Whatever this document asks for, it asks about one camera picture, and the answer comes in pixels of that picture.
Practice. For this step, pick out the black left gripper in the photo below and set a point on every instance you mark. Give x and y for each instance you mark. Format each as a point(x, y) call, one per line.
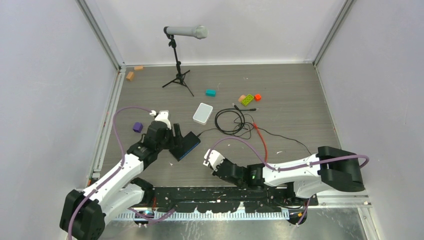
point(178, 136)

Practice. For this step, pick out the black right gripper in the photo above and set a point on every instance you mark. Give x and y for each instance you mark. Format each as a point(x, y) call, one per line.
point(227, 160)

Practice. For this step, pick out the black network switch blue ports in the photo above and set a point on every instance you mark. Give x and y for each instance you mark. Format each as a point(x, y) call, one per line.
point(189, 142)

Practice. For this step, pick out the white router box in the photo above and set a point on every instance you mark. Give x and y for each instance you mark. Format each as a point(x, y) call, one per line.
point(202, 113)

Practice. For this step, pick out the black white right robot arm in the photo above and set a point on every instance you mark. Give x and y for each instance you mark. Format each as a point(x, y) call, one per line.
point(330, 168)

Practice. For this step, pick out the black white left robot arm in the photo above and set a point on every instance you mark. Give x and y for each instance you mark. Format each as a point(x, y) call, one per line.
point(86, 213)

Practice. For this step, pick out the purple toy block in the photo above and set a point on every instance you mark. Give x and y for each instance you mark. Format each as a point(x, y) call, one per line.
point(137, 127)

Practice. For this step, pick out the teal toy block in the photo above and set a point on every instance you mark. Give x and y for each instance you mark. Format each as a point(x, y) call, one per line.
point(210, 93)

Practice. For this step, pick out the black microphone tripod stand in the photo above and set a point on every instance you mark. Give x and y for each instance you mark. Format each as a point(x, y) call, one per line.
point(180, 76)

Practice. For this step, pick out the tan wooden block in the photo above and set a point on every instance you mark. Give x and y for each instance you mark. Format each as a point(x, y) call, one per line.
point(138, 68)
point(130, 76)

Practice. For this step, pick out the peach toy block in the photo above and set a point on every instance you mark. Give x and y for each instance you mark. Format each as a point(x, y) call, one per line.
point(241, 98)

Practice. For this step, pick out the green lego brick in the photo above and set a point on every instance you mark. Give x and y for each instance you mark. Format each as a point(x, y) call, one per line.
point(247, 99)

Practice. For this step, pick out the orange toy block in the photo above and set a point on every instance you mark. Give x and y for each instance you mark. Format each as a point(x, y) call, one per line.
point(257, 97)

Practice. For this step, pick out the grey microphone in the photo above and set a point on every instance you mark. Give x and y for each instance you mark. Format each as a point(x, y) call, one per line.
point(199, 32)

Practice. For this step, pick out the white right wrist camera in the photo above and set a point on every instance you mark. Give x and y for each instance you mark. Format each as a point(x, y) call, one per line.
point(212, 159)

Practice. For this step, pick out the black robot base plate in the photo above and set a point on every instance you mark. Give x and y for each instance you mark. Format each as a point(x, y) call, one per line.
point(220, 199)

